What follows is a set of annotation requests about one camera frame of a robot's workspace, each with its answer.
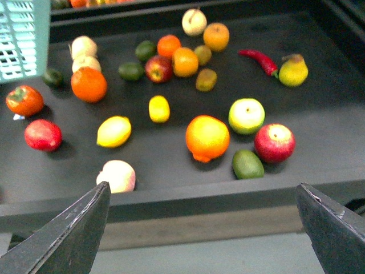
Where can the small orange tangerine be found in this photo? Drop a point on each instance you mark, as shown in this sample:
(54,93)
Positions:
(167,45)

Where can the white pear lower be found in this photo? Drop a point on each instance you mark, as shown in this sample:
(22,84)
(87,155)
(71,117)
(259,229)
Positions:
(86,61)

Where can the black fruit display shelf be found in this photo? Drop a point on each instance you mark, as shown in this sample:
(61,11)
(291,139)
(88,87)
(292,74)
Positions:
(325,113)

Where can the green avocado front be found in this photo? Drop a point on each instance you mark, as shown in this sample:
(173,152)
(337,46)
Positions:
(247,165)

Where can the red apple front right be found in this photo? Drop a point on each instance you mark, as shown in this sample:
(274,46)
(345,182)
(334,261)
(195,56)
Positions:
(274,143)

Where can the large round orange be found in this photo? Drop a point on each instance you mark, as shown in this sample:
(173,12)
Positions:
(89,85)

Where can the light blue shopping basket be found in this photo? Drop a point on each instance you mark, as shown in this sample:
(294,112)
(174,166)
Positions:
(25,32)

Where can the yellow orange fruit middle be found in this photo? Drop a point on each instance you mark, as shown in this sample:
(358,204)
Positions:
(184,62)

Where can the small yellow oval fruit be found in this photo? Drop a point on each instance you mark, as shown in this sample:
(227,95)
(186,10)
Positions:
(159,110)

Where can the orange persimmon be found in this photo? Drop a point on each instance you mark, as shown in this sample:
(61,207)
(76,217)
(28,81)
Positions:
(25,101)

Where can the green avocado middle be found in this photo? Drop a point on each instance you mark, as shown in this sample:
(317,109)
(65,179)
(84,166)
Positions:
(131,71)

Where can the golden yellow apple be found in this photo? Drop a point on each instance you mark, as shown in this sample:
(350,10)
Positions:
(216,36)

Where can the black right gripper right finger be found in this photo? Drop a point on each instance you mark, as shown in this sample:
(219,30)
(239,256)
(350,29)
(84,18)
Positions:
(336,232)

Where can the red chili pepper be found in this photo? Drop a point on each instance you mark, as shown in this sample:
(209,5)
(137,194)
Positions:
(266,63)

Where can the dark green avocado left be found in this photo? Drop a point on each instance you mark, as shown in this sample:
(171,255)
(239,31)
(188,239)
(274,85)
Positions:
(53,78)

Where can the large orange with knob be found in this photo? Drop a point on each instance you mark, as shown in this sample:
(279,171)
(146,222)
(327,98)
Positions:
(207,138)

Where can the brown kiwi lower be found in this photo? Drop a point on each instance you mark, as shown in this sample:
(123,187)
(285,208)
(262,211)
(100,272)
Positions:
(206,80)

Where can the green apple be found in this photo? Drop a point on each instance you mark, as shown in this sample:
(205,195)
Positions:
(246,116)

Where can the green lime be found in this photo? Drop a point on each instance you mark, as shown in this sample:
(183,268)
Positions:
(145,50)

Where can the green kiwi upper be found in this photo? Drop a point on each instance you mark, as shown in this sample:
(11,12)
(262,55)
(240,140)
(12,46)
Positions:
(203,53)

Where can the red apple middle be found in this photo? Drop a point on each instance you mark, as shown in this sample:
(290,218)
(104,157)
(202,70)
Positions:
(159,69)

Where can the yellow green pear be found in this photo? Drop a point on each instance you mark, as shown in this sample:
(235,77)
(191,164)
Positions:
(293,71)

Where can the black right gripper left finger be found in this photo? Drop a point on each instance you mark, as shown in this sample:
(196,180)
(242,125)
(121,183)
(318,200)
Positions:
(68,243)

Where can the pale pink peach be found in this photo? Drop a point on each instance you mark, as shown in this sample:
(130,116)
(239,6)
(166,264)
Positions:
(119,174)

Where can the red fruit front left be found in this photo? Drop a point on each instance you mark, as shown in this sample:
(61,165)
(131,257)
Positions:
(43,135)

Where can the red apple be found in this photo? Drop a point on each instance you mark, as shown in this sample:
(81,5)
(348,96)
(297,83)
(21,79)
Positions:
(274,143)
(159,69)

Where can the yellow lemon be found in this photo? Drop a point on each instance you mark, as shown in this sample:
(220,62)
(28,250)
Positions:
(114,132)

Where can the white round pear with stem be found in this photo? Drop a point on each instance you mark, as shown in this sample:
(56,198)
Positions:
(193,22)

